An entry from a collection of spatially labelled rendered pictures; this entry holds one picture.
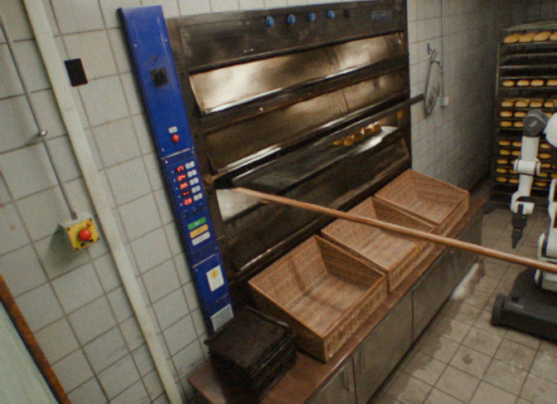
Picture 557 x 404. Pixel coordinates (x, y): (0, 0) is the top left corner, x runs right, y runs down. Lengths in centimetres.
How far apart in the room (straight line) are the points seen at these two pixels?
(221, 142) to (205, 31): 47
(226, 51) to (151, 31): 38
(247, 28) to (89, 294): 130
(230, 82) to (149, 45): 42
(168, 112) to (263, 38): 64
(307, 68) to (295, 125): 31
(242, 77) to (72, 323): 123
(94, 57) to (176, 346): 126
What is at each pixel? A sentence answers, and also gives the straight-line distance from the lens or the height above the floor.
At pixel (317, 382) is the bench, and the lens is 182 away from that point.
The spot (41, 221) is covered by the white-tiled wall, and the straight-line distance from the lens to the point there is 146.
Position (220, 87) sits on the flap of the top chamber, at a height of 180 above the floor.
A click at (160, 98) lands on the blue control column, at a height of 182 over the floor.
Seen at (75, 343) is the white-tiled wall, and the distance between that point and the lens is 167.
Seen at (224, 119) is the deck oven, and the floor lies 166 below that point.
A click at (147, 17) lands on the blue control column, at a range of 154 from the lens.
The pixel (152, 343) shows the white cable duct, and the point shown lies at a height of 86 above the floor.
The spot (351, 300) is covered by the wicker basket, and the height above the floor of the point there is 59.
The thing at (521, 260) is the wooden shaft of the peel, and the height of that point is 119.
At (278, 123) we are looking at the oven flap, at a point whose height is 156.
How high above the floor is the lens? 197
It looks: 23 degrees down
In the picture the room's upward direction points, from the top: 9 degrees counter-clockwise
